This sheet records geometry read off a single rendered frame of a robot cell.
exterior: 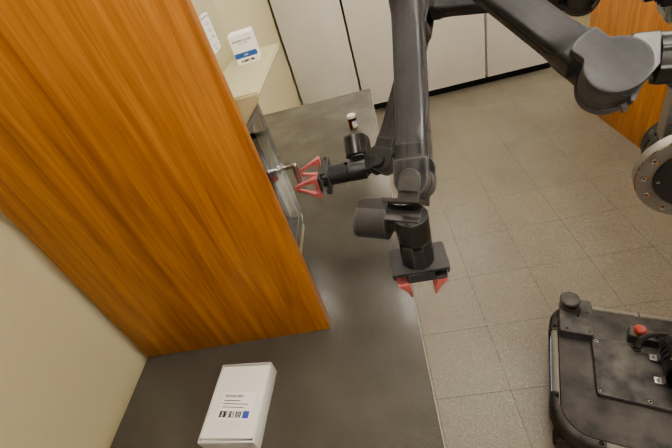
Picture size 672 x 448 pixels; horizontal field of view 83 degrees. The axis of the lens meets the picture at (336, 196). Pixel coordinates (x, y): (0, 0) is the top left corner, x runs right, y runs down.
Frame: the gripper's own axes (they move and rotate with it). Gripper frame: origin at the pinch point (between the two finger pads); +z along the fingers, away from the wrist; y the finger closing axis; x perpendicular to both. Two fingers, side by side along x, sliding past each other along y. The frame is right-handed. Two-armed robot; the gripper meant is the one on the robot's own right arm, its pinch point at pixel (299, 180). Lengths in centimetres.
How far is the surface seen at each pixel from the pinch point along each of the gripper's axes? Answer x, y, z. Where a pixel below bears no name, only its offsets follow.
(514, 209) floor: 114, -97, -97
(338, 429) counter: 20, 58, -8
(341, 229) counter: 20.6, 0.3, -7.8
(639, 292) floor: 112, -27, -128
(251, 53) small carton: -38.1, 6.4, -1.4
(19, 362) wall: -6, 53, 47
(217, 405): 17, 53, 17
